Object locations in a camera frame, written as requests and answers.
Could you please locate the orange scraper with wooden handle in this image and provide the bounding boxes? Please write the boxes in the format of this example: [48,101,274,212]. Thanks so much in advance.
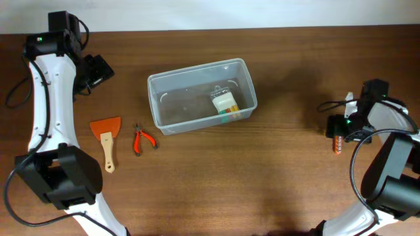
[89,117,121,173]

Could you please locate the orange handled pliers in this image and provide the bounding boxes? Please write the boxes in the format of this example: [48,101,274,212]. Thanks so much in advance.
[133,123,159,157]

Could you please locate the clear plastic container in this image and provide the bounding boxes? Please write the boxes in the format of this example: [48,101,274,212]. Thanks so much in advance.
[147,58,257,136]

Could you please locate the clear pack of coloured plugs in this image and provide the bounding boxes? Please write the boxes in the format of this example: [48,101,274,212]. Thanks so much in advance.
[210,85,240,115]

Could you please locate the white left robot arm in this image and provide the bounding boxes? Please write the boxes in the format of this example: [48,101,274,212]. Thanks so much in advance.
[14,11,128,235]

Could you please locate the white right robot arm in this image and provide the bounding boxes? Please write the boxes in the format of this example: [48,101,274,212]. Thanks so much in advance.
[310,79,419,236]

